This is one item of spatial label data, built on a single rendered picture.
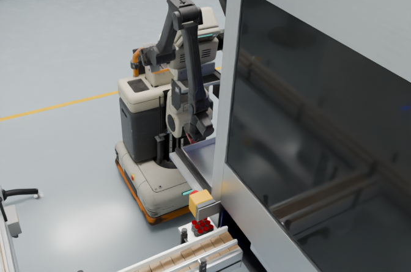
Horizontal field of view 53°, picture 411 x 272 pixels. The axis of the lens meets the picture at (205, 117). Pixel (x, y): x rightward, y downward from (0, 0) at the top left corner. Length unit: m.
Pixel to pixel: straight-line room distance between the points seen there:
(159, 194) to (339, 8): 1.93
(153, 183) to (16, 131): 1.47
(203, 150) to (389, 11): 1.32
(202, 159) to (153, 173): 0.85
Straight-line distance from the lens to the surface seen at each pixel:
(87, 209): 2.91
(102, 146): 3.37
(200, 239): 1.48
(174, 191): 2.58
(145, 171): 2.70
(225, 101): 1.26
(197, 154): 1.91
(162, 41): 1.84
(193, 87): 1.68
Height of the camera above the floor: 2.14
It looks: 36 degrees down
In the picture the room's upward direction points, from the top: 3 degrees clockwise
